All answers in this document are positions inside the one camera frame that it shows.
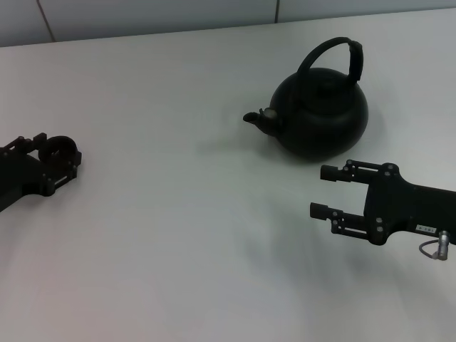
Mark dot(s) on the small dark teacup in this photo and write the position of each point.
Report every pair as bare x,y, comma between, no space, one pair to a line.
58,142

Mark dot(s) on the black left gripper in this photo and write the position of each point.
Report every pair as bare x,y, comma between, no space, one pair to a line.
18,174

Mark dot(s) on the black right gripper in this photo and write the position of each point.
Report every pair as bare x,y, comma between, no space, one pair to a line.
409,206

